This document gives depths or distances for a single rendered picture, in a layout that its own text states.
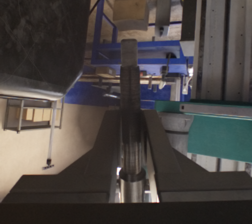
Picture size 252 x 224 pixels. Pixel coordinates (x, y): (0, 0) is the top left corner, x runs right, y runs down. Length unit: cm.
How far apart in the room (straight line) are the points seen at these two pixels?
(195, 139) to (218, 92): 31
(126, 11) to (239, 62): 159
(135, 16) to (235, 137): 177
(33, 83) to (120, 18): 216
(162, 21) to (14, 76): 207
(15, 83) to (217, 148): 97
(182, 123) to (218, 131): 23
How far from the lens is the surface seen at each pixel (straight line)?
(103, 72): 217
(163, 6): 234
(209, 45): 121
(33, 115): 427
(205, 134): 105
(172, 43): 193
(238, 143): 107
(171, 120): 89
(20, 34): 28
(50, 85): 31
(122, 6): 246
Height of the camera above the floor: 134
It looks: 3 degrees down
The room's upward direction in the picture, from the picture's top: 175 degrees counter-clockwise
